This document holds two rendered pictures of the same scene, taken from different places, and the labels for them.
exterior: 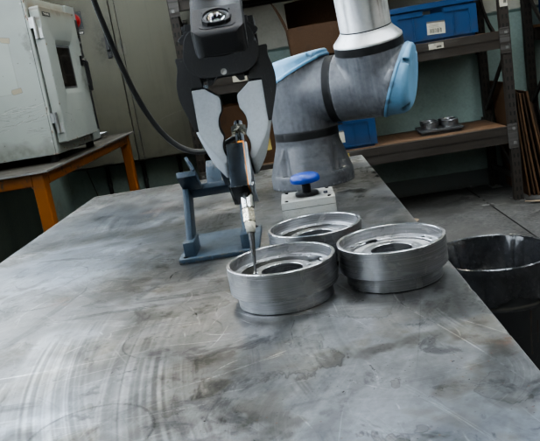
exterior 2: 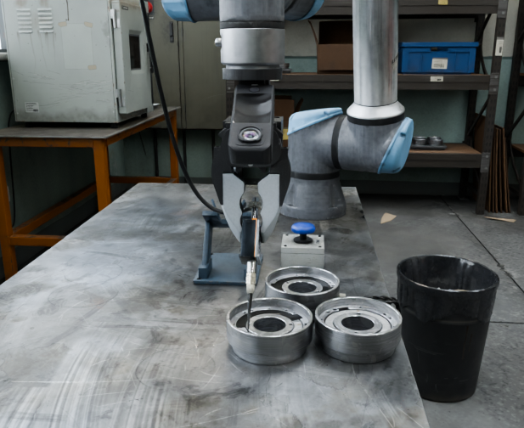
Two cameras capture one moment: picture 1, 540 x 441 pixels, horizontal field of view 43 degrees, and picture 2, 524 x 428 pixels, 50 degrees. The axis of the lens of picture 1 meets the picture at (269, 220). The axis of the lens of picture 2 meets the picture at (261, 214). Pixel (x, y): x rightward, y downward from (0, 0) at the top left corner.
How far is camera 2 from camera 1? 0.13 m
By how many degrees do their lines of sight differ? 4
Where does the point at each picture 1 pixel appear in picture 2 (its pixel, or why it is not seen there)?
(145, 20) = not seen: hidden behind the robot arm
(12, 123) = (85, 92)
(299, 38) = (327, 53)
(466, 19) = (465, 61)
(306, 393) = not seen: outside the picture
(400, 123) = not seen: hidden behind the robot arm
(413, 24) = (421, 57)
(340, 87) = (346, 145)
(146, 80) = (197, 65)
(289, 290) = (271, 350)
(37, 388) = (65, 399)
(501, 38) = (492, 81)
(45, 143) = (109, 112)
